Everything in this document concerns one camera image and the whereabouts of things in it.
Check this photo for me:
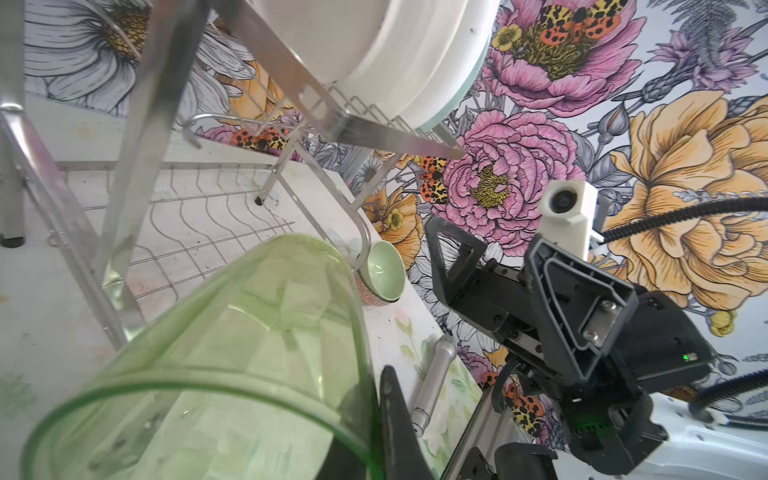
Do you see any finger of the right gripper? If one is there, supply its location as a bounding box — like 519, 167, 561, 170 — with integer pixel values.
523, 234, 639, 386
425, 216, 487, 303

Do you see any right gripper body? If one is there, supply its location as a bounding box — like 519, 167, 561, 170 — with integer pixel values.
447, 264, 713, 474

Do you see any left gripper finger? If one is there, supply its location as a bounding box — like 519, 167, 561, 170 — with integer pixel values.
379, 365, 434, 480

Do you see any light green ceramic bowl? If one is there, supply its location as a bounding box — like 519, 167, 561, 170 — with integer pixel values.
357, 240, 407, 303

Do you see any green glass tumbler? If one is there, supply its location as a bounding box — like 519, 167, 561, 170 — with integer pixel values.
20, 234, 383, 479

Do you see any white patterned plate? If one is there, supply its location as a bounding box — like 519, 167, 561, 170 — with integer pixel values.
336, 1, 500, 127

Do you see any steel two-tier dish rack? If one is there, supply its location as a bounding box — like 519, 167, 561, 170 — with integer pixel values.
0, 0, 466, 349

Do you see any pale green plate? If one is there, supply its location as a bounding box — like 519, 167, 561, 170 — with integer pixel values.
419, 34, 491, 131

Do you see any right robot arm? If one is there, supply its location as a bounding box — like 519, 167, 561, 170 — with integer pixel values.
426, 217, 767, 479

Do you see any grey metal cylinder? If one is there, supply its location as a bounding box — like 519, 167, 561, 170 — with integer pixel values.
411, 335, 458, 438

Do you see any cream white plate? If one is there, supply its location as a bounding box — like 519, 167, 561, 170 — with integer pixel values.
250, 1, 429, 84

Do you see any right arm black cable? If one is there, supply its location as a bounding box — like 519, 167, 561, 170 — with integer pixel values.
590, 195, 768, 430

